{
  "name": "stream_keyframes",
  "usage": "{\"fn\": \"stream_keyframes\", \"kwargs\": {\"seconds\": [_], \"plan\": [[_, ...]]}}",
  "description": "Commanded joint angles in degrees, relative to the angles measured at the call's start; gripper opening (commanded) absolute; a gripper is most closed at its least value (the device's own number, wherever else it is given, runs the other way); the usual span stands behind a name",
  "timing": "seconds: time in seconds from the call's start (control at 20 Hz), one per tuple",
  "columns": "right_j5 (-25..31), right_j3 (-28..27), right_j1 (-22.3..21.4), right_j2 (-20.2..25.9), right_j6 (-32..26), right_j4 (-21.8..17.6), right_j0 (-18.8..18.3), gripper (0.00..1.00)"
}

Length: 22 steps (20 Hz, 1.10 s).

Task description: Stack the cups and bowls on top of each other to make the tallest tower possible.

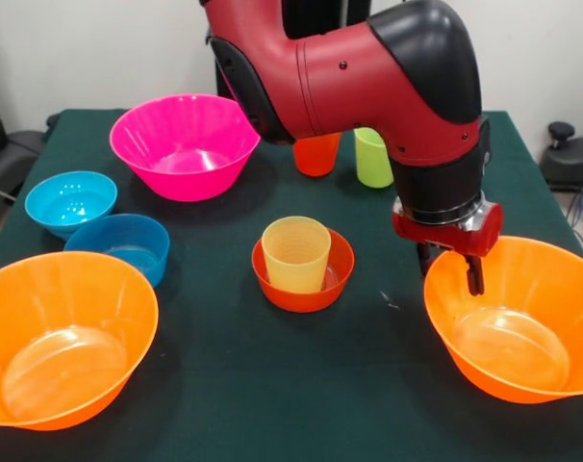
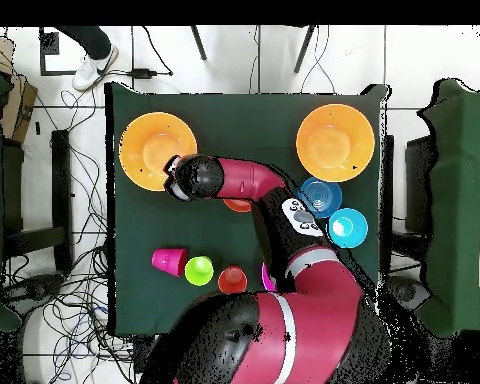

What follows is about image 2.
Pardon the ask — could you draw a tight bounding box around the small red bowl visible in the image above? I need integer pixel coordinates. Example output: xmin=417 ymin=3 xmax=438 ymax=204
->
xmin=222 ymin=198 xmax=253 ymax=214

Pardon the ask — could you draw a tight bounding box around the green cup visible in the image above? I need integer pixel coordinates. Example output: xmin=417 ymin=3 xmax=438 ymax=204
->
xmin=184 ymin=255 xmax=215 ymax=287

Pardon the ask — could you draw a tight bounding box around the large orange bowl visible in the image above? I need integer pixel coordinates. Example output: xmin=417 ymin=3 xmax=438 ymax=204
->
xmin=118 ymin=111 xmax=198 ymax=192
xmin=295 ymin=103 xmax=376 ymax=184

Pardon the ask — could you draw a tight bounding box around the orange cup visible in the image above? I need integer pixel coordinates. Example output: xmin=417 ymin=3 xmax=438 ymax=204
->
xmin=217 ymin=265 xmax=249 ymax=296

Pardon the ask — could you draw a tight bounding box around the large pink bowl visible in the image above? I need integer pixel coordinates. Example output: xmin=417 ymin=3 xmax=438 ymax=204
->
xmin=260 ymin=261 xmax=278 ymax=292

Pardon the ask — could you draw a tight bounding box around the dark green tablecloth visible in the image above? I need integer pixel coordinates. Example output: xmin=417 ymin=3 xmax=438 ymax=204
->
xmin=103 ymin=81 xmax=391 ymax=335

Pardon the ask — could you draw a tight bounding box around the dark blue bowl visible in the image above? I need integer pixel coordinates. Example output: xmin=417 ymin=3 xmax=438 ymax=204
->
xmin=297 ymin=176 xmax=344 ymax=220

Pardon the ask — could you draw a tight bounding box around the red cup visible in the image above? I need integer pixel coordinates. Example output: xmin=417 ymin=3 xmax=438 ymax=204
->
xmin=151 ymin=247 xmax=189 ymax=278

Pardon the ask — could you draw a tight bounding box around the light blue bowl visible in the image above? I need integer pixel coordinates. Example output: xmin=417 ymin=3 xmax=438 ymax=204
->
xmin=327 ymin=207 xmax=369 ymax=250

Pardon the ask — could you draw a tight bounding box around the black power adapter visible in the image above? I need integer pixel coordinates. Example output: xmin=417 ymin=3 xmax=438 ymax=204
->
xmin=128 ymin=68 xmax=160 ymax=80

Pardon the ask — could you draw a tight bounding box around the black tripod leg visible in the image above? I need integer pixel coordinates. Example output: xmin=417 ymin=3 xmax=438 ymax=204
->
xmin=293 ymin=25 xmax=317 ymax=74
xmin=189 ymin=25 xmax=208 ymax=62

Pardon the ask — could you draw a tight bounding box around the black stand base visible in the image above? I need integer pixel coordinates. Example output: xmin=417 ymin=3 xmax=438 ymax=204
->
xmin=7 ymin=273 xmax=67 ymax=303
xmin=385 ymin=275 xmax=431 ymax=311

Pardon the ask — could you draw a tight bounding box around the person's leg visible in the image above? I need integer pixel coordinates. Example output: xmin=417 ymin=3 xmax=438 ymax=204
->
xmin=55 ymin=25 xmax=120 ymax=93

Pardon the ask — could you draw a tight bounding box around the cardboard box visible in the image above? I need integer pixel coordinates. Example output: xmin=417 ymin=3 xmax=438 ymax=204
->
xmin=0 ymin=33 xmax=39 ymax=145

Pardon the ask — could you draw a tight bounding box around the black bench frame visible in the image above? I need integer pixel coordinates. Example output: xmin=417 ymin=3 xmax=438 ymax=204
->
xmin=1 ymin=129 xmax=75 ymax=273

